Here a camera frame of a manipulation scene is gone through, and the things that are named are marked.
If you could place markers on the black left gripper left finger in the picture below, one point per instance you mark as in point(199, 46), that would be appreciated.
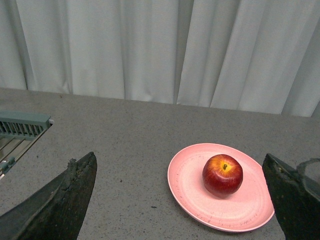
point(58, 209)

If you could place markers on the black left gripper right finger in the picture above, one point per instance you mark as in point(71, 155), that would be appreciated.
point(295, 198)

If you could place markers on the red apple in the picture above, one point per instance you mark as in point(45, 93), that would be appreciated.
point(222, 175)

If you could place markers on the pink bowl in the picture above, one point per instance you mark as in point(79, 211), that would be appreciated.
point(309, 172)

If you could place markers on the pink plate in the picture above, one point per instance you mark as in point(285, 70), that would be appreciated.
point(247, 209)

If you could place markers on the green metal dish rack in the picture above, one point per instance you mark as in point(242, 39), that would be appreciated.
point(18, 132)

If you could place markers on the white curtain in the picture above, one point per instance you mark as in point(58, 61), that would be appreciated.
point(250, 55)

